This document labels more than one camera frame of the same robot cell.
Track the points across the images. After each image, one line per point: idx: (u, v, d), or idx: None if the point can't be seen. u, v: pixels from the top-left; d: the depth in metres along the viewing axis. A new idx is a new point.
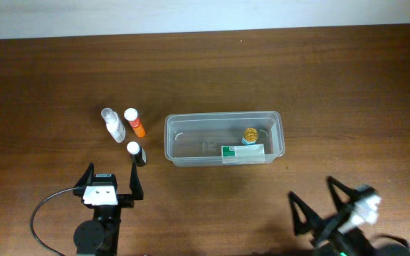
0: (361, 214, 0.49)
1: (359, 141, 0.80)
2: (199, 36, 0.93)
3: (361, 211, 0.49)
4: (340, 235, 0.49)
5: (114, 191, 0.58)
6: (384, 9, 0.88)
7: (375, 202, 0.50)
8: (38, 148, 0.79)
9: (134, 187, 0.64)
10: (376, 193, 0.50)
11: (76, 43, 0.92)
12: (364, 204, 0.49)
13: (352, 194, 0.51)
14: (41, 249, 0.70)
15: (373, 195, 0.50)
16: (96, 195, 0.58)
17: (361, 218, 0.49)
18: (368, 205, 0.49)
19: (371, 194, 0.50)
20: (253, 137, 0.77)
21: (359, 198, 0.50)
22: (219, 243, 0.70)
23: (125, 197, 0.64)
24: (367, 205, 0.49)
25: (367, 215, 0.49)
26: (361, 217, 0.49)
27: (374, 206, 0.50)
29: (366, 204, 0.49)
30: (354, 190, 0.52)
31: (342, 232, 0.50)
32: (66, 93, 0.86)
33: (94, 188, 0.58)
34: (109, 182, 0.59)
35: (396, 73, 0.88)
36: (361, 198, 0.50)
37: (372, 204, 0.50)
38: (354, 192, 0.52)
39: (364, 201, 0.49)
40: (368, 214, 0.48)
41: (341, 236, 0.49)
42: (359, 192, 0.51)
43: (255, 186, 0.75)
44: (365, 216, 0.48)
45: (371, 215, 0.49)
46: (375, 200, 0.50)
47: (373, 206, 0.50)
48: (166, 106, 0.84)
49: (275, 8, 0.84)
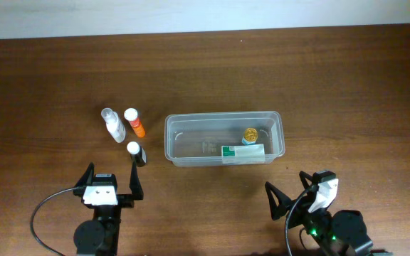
0: (322, 193, 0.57)
1: (359, 141, 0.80)
2: (198, 36, 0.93)
3: (322, 190, 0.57)
4: (310, 215, 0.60)
5: (114, 191, 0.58)
6: (384, 9, 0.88)
7: (334, 183, 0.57)
8: (38, 148, 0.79)
9: (134, 187, 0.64)
10: (334, 175, 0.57)
11: (76, 43, 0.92)
12: (322, 184, 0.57)
13: (314, 177, 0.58)
14: (41, 249, 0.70)
15: (332, 177, 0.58)
16: (96, 195, 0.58)
17: (324, 197, 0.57)
18: (328, 186, 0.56)
19: (330, 176, 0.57)
20: (253, 137, 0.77)
21: (319, 180, 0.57)
22: (219, 243, 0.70)
23: (125, 197, 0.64)
24: (327, 185, 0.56)
25: (327, 194, 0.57)
26: (323, 195, 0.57)
27: (334, 187, 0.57)
29: (326, 184, 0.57)
30: (317, 173, 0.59)
31: (312, 211, 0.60)
32: (66, 93, 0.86)
33: (94, 188, 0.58)
34: (109, 182, 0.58)
35: (396, 73, 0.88)
36: (321, 180, 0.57)
37: (332, 185, 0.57)
38: (316, 176, 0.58)
39: (323, 182, 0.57)
40: (327, 193, 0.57)
41: (310, 215, 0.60)
42: (319, 174, 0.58)
43: (255, 186, 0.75)
44: (325, 195, 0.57)
45: (331, 193, 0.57)
46: (334, 182, 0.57)
47: (333, 187, 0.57)
48: (166, 106, 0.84)
49: (275, 8, 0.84)
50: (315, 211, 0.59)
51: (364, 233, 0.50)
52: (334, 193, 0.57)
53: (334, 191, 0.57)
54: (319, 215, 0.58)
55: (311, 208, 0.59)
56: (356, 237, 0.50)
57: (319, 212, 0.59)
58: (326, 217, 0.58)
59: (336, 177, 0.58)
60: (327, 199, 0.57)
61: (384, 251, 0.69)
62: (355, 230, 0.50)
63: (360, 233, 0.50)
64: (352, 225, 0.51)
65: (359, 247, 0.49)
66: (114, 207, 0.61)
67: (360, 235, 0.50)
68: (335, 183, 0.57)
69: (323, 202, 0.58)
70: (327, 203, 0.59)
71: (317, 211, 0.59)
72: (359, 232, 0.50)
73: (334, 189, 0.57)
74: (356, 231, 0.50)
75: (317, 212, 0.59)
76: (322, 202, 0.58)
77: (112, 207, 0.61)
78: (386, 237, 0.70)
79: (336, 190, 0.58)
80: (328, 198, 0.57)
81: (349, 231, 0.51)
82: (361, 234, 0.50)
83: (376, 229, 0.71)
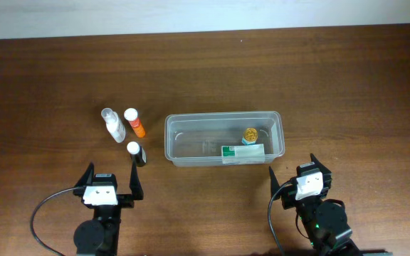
0: (300, 186, 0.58)
1: (359, 141, 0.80)
2: (199, 36, 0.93)
3: (299, 183, 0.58)
4: (301, 199, 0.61)
5: (113, 191, 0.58)
6: (384, 9, 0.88)
7: (315, 177, 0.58)
8: (37, 148, 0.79)
9: (134, 187, 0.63)
10: (317, 169, 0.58)
11: (75, 43, 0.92)
12: (300, 178, 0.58)
13: (297, 170, 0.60)
14: (40, 250, 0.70)
15: (316, 171, 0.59)
16: (96, 195, 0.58)
17: (300, 190, 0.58)
18: (306, 180, 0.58)
19: (313, 170, 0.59)
20: (253, 137, 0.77)
21: (299, 173, 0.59)
22: (219, 243, 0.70)
23: (125, 197, 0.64)
24: (305, 178, 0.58)
25: (306, 187, 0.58)
26: (300, 189, 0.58)
27: (314, 180, 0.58)
29: (305, 178, 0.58)
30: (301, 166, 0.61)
31: (298, 199, 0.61)
32: (66, 94, 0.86)
33: (93, 188, 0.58)
34: (109, 181, 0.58)
35: (396, 73, 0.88)
36: (301, 173, 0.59)
37: (313, 178, 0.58)
38: (298, 168, 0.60)
39: (302, 176, 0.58)
40: (303, 187, 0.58)
41: (301, 199, 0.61)
42: (302, 168, 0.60)
43: (254, 186, 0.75)
44: (301, 188, 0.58)
45: (309, 185, 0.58)
46: (316, 176, 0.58)
47: (314, 180, 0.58)
48: (166, 106, 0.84)
49: (275, 8, 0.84)
50: (306, 198, 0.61)
51: (344, 222, 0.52)
52: (313, 185, 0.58)
53: (315, 184, 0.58)
54: (310, 202, 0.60)
55: (295, 196, 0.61)
56: (337, 225, 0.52)
57: (311, 198, 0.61)
58: (315, 204, 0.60)
59: (319, 171, 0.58)
60: (305, 192, 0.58)
61: (384, 251, 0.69)
62: (337, 220, 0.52)
63: (342, 222, 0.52)
64: (334, 215, 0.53)
65: (340, 235, 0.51)
66: (114, 207, 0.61)
67: (342, 223, 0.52)
68: (317, 176, 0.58)
69: (305, 193, 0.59)
70: (317, 193, 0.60)
71: (308, 198, 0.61)
72: (341, 221, 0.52)
73: (314, 183, 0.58)
74: (337, 220, 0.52)
75: (309, 198, 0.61)
76: (301, 193, 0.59)
77: (113, 207, 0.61)
78: (387, 237, 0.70)
79: (319, 183, 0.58)
80: (305, 191, 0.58)
81: (331, 220, 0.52)
82: (342, 223, 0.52)
83: (376, 229, 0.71)
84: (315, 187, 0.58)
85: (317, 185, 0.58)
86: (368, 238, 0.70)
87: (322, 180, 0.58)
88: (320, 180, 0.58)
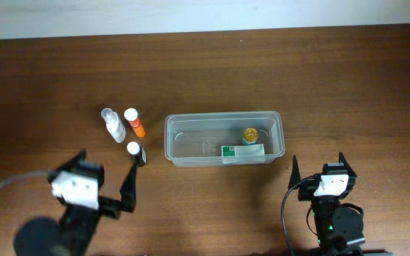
0: (323, 184, 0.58)
1: (359, 141, 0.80)
2: (199, 36, 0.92)
3: (323, 182, 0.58)
4: (319, 196, 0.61)
5: (94, 186, 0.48)
6: (383, 9, 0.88)
7: (341, 179, 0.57)
8: (37, 148, 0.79)
9: (127, 194, 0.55)
10: (344, 171, 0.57)
11: (75, 43, 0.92)
12: (325, 177, 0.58)
13: (324, 167, 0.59)
14: None
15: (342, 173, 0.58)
16: (71, 187, 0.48)
17: (322, 188, 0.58)
18: (330, 180, 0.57)
19: (340, 171, 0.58)
20: (253, 137, 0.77)
21: (325, 171, 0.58)
22: (219, 242, 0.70)
23: (110, 203, 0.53)
24: (330, 178, 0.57)
25: (328, 186, 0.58)
26: (322, 187, 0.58)
27: (339, 182, 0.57)
29: (329, 178, 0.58)
30: (329, 163, 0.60)
31: (317, 195, 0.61)
32: (66, 93, 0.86)
33: (72, 178, 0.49)
34: (92, 175, 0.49)
35: (395, 73, 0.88)
36: (327, 172, 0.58)
37: (338, 180, 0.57)
38: (325, 166, 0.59)
39: (327, 175, 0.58)
40: (326, 186, 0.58)
41: (319, 195, 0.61)
42: (329, 167, 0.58)
43: (255, 186, 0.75)
44: (324, 186, 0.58)
45: (332, 186, 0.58)
46: (342, 178, 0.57)
47: (338, 182, 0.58)
48: (166, 106, 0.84)
49: (275, 8, 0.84)
50: (324, 195, 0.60)
51: (359, 231, 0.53)
52: (337, 186, 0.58)
53: (339, 185, 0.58)
54: (328, 201, 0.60)
55: (315, 193, 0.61)
56: (351, 231, 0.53)
57: (329, 197, 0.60)
58: (332, 205, 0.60)
59: (347, 173, 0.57)
60: (327, 190, 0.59)
61: (384, 251, 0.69)
62: (351, 227, 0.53)
63: (356, 230, 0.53)
64: (351, 221, 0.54)
65: (352, 242, 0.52)
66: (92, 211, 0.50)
67: (356, 231, 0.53)
68: (342, 178, 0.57)
69: (326, 191, 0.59)
70: (337, 193, 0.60)
71: (327, 196, 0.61)
72: (356, 229, 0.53)
73: (339, 184, 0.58)
74: (353, 227, 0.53)
75: (327, 197, 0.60)
76: (322, 190, 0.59)
77: (89, 208, 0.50)
78: (387, 237, 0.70)
79: (343, 185, 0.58)
80: (326, 190, 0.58)
81: (347, 225, 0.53)
82: (357, 231, 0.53)
83: (376, 228, 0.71)
84: (339, 188, 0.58)
85: (339, 187, 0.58)
86: (369, 238, 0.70)
87: (346, 183, 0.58)
88: (344, 183, 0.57)
